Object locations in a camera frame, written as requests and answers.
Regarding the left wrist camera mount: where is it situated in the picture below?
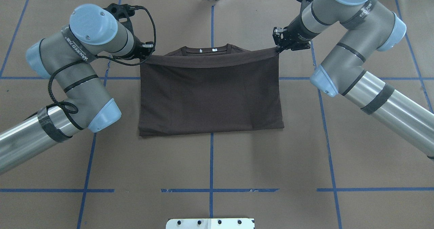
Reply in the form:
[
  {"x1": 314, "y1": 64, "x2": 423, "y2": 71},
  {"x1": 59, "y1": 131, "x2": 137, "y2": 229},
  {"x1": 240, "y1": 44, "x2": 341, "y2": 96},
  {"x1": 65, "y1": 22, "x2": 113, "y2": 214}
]
[{"x1": 104, "y1": 3, "x2": 136, "y2": 33}]

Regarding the blue tape line crosswise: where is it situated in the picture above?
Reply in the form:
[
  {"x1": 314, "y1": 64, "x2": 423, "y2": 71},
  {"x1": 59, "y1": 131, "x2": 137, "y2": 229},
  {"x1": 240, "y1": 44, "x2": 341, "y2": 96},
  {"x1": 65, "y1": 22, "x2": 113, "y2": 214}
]
[{"x1": 0, "y1": 187, "x2": 434, "y2": 193}]

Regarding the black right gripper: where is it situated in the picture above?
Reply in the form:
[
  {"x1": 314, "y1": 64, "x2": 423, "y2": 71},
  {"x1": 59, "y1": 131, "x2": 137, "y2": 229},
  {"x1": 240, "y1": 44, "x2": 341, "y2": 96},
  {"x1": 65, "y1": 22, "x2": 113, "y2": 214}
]
[{"x1": 272, "y1": 16, "x2": 311, "y2": 53}]

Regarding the blue tape line lengthwise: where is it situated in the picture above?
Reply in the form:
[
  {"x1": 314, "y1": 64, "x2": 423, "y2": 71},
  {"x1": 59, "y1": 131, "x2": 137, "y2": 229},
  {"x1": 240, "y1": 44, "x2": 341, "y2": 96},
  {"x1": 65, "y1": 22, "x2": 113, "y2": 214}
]
[{"x1": 209, "y1": 5, "x2": 215, "y2": 218}]

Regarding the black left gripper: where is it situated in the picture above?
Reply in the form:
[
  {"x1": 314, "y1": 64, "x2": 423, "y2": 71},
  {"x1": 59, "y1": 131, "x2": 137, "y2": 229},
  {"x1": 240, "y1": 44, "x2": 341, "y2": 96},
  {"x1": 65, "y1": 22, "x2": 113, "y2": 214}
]
[{"x1": 127, "y1": 36, "x2": 155, "y2": 60}]

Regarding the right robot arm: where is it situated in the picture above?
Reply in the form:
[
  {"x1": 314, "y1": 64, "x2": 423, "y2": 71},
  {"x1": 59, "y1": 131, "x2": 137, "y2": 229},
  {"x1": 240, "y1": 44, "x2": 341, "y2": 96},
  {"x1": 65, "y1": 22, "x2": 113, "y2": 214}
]
[{"x1": 273, "y1": 0, "x2": 434, "y2": 160}]

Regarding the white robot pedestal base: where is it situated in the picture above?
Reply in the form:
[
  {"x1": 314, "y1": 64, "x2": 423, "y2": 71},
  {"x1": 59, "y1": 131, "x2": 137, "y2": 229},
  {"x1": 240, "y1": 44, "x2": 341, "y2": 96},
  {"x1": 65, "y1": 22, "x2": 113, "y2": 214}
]
[{"x1": 165, "y1": 218, "x2": 255, "y2": 229}]

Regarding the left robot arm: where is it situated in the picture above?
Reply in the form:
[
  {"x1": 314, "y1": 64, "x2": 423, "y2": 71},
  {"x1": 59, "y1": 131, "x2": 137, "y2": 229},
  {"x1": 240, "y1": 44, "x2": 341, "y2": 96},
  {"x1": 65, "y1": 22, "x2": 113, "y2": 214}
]
[{"x1": 0, "y1": 3, "x2": 156, "y2": 174}]

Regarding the dark brown t-shirt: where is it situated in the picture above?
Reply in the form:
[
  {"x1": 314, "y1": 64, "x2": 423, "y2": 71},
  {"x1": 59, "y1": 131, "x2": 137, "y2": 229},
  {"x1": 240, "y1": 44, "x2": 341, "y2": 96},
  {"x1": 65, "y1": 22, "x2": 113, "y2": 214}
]
[{"x1": 138, "y1": 44, "x2": 284, "y2": 137}]

